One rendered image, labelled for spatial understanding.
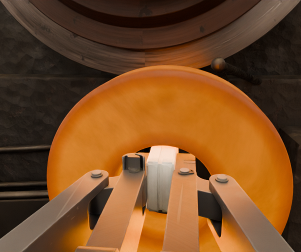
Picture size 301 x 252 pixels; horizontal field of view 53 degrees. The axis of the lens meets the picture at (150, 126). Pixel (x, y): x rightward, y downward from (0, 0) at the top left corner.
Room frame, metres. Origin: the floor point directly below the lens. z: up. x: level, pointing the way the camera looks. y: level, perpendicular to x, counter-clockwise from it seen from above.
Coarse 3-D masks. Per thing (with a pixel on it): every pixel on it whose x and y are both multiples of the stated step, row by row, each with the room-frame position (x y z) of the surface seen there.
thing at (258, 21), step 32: (0, 0) 0.42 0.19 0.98; (288, 0) 0.38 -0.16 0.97; (32, 32) 0.42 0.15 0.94; (64, 32) 0.41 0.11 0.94; (224, 32) 0.39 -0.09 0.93; (256, 32) 0.38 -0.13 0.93; (96, 64) 0.41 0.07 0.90; (128, 64) 0.40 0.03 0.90; (160, 64) 0.40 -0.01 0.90; (192, 64) 0.39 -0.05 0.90
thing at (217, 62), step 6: (216, 60) 0.30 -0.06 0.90; (222, 60) 0.30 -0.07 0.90; (216, 66) 0.30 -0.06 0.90; (222, 66) 0.30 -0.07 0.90; (228, 66) 0.32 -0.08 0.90; (234, 66) 0.34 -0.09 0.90; (216, 72) 0.32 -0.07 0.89; (222, 72) 0.32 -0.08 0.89; (228, 72) 0.33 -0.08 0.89; (234, 72) 0.34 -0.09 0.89; (240, 72) 0.36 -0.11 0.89; (246, 72) 0.39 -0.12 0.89; (246, 78) 0.39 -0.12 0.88; (252, 78) 0.42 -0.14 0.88; (258, 78) 0.45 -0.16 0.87
